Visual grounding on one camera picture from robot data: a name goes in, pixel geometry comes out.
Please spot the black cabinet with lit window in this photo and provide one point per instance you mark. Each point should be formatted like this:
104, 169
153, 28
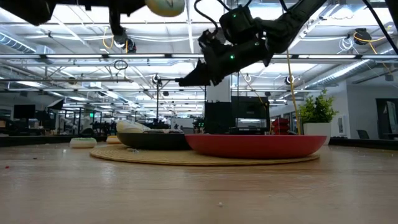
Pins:
248, 107

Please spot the small dark chair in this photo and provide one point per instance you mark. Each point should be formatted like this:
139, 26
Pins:
362, 134

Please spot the large white frosted donut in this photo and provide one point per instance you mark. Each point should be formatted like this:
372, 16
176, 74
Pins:
129, 127

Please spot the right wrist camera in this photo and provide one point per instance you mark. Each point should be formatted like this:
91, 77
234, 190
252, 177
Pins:
239, 25

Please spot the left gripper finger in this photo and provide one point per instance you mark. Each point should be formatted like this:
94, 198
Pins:
133, 6

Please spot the distant black gantry frame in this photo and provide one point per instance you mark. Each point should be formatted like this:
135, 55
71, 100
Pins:
157, 102

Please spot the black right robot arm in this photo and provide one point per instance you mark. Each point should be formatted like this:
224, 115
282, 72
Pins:
289, 21

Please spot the round woven straw placemat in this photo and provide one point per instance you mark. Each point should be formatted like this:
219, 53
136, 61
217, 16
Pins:
155, 157

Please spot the black monitor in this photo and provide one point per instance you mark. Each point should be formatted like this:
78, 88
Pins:
24, 111

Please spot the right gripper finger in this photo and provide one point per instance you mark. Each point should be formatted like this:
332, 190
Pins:
202, 68
196, 81

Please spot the large chocolate frosted donut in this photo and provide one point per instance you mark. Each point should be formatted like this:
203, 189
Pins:
161, 131

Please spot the black round plate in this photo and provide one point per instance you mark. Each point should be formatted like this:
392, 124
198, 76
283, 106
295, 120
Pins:
152, 141

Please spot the green plant in white pot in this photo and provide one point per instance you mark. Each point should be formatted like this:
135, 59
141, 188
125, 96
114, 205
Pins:
317, 127

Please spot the red bulky object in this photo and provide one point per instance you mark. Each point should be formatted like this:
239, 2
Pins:
280, 126

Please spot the small white scrap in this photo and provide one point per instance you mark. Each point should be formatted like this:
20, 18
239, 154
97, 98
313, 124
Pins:
133, 151

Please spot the white pillar with black base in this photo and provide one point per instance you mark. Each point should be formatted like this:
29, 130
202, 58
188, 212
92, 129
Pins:
219, 93

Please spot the red round plate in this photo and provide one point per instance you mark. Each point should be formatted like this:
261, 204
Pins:
255, 147

